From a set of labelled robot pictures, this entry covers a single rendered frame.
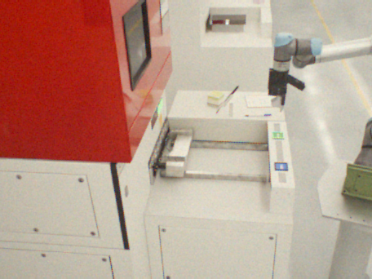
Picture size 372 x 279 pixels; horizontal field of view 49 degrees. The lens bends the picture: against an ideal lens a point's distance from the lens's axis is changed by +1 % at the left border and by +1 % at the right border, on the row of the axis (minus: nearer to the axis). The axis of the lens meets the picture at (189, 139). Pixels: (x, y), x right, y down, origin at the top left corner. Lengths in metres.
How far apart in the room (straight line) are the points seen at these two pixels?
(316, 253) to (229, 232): 1.12
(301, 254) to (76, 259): 1.51
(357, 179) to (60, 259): 1.27
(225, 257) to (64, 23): 1.19
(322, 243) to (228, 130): 1.09
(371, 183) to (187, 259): 0.86
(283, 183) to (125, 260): 0.70
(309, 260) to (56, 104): 1.92
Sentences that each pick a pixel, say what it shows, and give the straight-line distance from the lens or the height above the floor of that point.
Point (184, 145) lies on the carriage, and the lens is 2.05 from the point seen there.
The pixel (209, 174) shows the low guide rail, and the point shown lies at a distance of 1.90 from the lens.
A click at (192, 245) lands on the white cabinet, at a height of 0.65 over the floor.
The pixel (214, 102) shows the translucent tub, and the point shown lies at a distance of 2.22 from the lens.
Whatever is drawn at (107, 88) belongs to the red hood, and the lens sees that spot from 1.22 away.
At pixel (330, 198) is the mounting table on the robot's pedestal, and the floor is 0.82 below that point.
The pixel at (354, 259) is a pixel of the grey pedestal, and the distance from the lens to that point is 2.13.
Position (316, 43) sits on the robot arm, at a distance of 1.79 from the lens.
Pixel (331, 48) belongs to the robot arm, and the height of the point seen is 1.36.
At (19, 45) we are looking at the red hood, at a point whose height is 1.62.
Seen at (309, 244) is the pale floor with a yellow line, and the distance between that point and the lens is 2.82.
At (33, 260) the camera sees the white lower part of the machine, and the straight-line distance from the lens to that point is 1.83.
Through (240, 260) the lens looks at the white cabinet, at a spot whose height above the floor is 0.59.
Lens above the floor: 1.98
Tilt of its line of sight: 31 degrees down
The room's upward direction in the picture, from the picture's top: 3 degrees counter-clockwise
